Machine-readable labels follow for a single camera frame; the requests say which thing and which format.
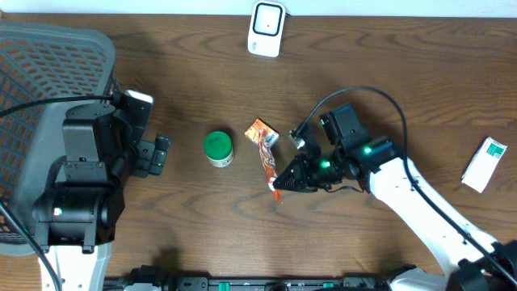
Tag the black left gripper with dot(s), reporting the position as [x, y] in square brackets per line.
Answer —
[149, 155]

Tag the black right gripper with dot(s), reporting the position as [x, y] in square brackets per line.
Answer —
[300, 167]

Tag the red Top candy bar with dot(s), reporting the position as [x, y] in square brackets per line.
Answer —
[269, 166]

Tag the orange small carton box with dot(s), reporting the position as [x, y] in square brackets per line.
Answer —
[259, 131]

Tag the green lid white jar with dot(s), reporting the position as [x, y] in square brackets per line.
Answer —
[218, 148]

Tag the white blue medicine box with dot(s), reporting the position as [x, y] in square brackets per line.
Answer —
[483, 164]

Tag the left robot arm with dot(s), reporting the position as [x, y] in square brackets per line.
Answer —
[76, 216]

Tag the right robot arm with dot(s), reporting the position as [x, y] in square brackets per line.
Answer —
[470, 258]

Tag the white barcode scanner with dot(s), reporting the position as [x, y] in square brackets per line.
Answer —
[266, 28]

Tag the grey plastic mesh basket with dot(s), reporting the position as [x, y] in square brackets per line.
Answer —
[45, 71]

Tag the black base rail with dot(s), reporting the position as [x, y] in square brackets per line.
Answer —
[251, 284]

